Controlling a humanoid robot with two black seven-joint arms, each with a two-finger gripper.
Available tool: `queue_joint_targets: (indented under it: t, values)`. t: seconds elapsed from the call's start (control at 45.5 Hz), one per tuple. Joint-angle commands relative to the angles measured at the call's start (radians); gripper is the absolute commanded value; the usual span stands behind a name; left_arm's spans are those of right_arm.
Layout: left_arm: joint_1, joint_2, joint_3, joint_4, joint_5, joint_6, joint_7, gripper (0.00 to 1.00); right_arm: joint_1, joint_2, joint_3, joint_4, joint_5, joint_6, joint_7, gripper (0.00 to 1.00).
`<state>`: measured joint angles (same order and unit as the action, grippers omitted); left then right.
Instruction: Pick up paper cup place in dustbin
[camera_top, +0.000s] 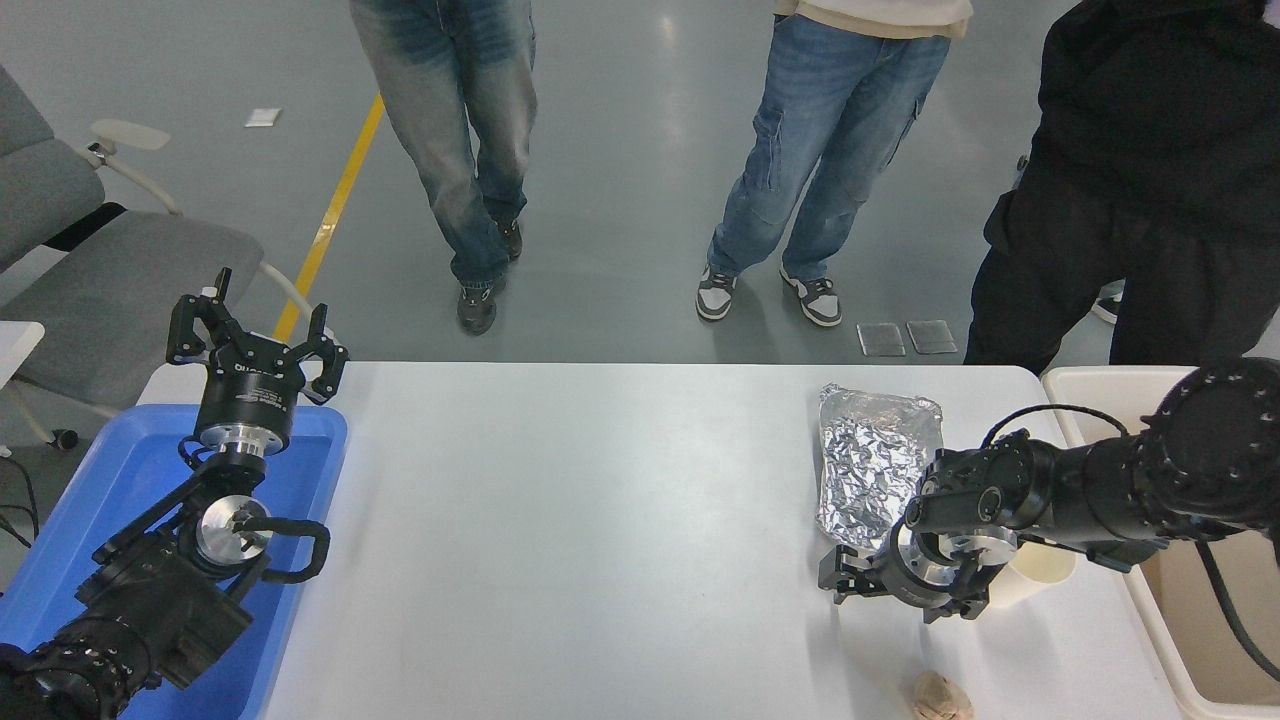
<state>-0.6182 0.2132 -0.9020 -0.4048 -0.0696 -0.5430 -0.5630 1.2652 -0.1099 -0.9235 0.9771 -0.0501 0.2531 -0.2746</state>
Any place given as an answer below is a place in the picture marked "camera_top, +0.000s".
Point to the blue plastic tray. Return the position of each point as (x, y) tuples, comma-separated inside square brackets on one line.
[(120, 470)]

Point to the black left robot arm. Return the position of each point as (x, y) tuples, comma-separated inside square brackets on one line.
[(150, 600)]

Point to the cream paper cup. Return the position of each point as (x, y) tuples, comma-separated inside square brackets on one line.
[(1040, 572)]

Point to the crumpled tan paper ball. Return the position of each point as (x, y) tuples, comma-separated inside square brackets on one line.
[(940, 697)]

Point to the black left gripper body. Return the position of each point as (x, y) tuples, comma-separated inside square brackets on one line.
[(245, 395)]

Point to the large pale plastic bin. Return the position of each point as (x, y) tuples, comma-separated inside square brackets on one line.
[(1180, 640)]

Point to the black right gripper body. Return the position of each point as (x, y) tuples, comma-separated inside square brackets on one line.
[(905, 590)]

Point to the crumpled silver foil tray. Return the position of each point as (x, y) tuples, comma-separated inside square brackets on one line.
[(870, 450)]

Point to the white desk corner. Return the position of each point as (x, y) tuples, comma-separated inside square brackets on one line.
[(15, 350)]

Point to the person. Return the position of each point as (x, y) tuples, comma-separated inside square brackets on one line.
[(830, 130), (1150, 150), (460, 150)]

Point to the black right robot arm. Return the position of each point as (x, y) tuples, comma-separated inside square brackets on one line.
[(1080, 490)]

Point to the grey floor plate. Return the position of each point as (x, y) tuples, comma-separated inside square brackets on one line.
[(881, 339), (931, 337)]

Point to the grey office chair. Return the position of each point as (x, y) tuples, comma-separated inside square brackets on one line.
[(110, 280)]

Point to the small white floor tag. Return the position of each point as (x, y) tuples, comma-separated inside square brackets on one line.
[(263, 117)]

